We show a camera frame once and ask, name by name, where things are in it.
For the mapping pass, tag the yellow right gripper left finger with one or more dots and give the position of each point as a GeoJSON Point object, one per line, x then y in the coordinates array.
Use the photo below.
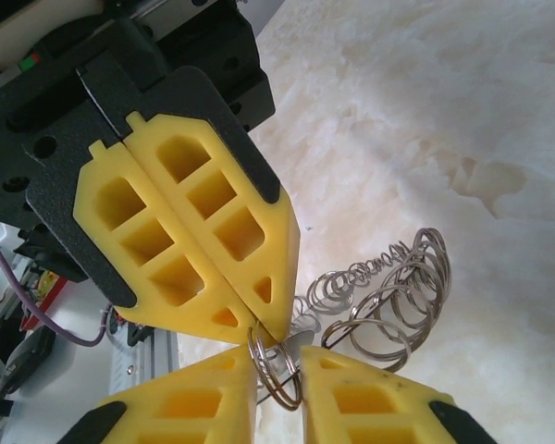
{"type": "Point", "coordinates": [189, 384]}

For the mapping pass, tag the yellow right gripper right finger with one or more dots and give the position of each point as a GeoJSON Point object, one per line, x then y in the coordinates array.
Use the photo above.
{"type": "Point", "coordinates": [351, 384]}

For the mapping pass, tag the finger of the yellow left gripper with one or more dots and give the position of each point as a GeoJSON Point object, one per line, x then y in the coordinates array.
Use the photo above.
{"type": "Point", "coordinates": [277, 259]}
{"type": "Point", "coordinates": [88, 194]}

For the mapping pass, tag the black handheld device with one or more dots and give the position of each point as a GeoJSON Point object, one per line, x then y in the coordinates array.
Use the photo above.
{"type": "Point", "coordinates": [25, 361]}

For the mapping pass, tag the aluminium mounting rail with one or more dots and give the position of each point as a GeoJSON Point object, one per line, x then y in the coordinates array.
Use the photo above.
{"type": "Point", "coordinates": [143, 370]}

